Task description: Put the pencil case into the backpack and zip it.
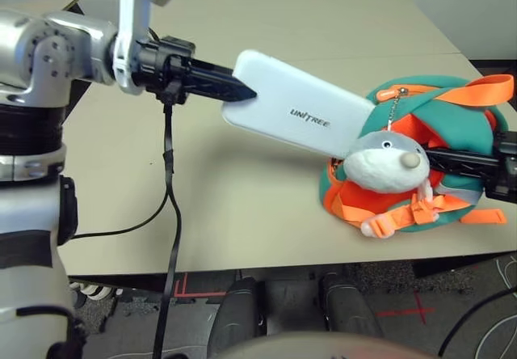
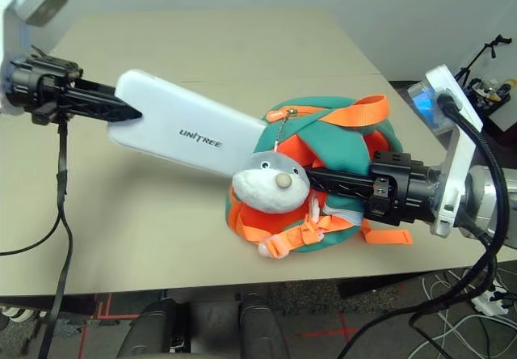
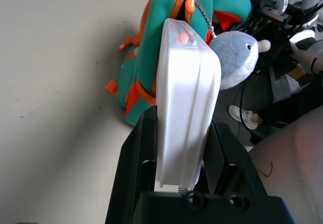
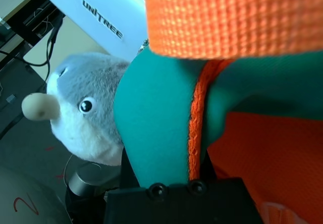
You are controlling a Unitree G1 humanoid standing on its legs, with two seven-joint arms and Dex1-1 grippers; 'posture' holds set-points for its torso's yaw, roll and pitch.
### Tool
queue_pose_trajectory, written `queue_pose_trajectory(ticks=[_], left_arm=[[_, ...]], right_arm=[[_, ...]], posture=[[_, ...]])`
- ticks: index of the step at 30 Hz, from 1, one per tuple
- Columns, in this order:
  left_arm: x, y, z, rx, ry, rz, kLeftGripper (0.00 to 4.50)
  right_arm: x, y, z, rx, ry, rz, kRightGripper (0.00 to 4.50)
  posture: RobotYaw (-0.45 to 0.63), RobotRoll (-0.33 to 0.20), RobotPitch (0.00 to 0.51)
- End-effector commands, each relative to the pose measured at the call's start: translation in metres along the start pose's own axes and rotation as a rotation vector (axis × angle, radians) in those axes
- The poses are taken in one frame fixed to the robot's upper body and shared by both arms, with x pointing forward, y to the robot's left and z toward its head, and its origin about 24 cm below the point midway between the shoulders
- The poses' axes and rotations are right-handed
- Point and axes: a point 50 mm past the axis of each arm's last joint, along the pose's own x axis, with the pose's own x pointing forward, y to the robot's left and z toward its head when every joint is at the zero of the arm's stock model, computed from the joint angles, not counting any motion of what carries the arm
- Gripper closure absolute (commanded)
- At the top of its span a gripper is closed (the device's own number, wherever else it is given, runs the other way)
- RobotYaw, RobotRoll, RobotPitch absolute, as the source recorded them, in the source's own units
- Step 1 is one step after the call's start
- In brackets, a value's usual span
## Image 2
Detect white power strip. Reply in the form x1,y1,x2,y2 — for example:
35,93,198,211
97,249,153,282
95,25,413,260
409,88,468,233
472,285,511,316

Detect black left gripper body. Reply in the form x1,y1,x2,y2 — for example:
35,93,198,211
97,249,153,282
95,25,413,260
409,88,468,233
0,53,84,125

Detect dark grey robot right leg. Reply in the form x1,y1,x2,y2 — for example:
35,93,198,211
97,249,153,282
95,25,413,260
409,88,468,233
237,293,292,359

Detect dark grey robot left leg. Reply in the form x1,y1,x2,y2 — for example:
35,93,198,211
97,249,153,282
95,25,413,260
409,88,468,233
120,298,191,359

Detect black tripod stand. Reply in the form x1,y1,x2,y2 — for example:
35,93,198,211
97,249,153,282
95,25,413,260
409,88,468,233
456,33,513,89

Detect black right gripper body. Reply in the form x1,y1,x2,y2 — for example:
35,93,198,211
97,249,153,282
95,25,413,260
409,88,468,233
365,151,444,229

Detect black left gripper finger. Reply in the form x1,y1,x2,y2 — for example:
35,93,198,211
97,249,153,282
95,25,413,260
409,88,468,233
78,79,116,95
66,94,142,124

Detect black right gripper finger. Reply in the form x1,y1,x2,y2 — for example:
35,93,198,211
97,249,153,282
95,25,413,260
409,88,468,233
307,167,375,188
313,181,373,209

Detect white Unitree pencil case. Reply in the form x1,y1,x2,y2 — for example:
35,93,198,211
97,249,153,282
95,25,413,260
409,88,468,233
107,69,267,180

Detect green and orange backpack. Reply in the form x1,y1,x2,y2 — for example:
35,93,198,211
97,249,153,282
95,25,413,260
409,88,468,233
224,94,414,260

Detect white black shoe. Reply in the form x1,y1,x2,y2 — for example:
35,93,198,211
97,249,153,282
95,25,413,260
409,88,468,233
0,304,33,323

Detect black bin with items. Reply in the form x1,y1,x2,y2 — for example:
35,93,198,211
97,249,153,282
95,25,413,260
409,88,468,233
468,76,517,122

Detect grey plush mole keychain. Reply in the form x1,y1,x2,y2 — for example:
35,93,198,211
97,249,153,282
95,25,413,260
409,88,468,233
231,150,311,214

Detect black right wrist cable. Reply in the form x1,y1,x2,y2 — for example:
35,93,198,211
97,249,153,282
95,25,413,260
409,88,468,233
338,91,508,359

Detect dark grey robot leg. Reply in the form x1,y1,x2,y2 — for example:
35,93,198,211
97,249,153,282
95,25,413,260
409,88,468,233
120,298,191,359
237,293,292,359

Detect white floor cables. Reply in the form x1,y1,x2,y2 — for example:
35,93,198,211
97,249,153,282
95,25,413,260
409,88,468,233
419,268,517,359

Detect black table base bar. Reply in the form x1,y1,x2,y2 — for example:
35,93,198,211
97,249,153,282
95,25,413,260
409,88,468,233
337,276,409,299

